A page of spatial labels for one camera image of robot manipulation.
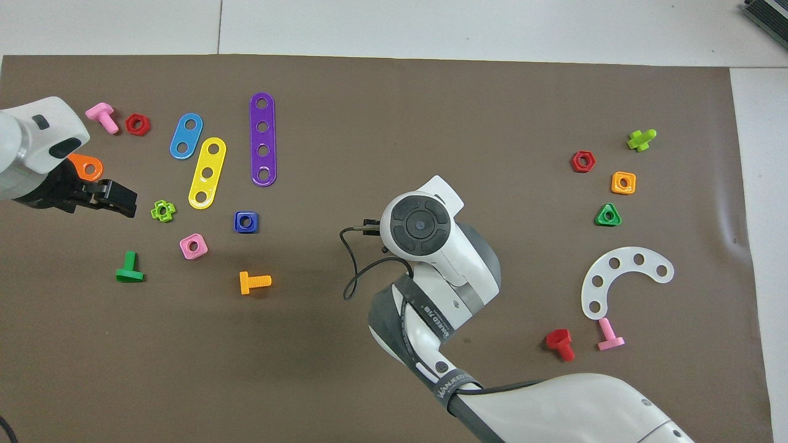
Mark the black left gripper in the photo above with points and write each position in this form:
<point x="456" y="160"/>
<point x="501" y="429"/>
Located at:
<point x="61" y="194"/>

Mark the blue square plastic nut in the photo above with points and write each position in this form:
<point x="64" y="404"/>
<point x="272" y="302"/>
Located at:
<point x="237" y="227"/>

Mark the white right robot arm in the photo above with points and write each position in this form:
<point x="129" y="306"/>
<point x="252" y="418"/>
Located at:
<point x="443" y="246"/>

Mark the lime green flower nut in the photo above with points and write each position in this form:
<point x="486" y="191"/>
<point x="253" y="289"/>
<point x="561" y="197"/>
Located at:
<point x="155" y="212"/>

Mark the orange heart-shaped plate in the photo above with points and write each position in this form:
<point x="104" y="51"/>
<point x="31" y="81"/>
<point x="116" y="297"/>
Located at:
<point x="80" y="163"/>

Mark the dark green plastic bolt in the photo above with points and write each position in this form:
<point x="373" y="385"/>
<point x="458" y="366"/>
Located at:
<point x="129" y="274"/>

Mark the red hexagonal plastic nut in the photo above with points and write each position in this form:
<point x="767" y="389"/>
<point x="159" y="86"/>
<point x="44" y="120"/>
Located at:
<point x="575" y="162"/>
<point x="130" y="124"/>

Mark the pink square plastic nut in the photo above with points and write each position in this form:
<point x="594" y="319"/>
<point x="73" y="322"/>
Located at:
<point x="184" y="252"/>

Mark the pink plastic bolt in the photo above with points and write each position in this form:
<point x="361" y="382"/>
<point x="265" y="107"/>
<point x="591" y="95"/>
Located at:
<point x="609" y="341"/>
<point x="98" y="112"/>

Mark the blue two-hole plate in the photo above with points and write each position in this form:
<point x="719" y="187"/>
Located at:
<point x="186" y="136"/>

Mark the yellow three-hole plate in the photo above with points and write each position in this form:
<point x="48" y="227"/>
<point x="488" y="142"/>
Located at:
<point x="210" y="161"/>

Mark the orange plastic bolt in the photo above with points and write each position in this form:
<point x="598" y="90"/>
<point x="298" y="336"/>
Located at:
<point x="246" y="283"/>

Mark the purple four-hole plate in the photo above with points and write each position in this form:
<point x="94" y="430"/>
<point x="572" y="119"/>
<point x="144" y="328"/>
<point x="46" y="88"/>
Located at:
<point x="263" y="139"/>

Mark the brown table mat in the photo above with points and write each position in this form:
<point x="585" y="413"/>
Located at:
<point x="369" y="111"/>

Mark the red plastic bolt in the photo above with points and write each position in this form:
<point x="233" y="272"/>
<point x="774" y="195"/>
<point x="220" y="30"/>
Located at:
<point x="559" y="338"/>

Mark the green triangular plastic nut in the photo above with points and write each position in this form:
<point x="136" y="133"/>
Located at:
<point x="600" y="220"/>

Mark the orange square plastic nut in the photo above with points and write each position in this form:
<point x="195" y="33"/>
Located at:
<point x="615" y="183"/>

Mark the white curved perforated plate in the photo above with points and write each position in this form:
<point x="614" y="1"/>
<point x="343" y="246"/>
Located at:
<point x="626" y="259"/>

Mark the lime green plastic bolt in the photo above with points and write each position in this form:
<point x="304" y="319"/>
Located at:
<point x="640" y="141"/>

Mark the dark grey ribbed device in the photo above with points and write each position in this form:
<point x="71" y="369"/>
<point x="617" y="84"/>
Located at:
<point x="772" y="12"/>

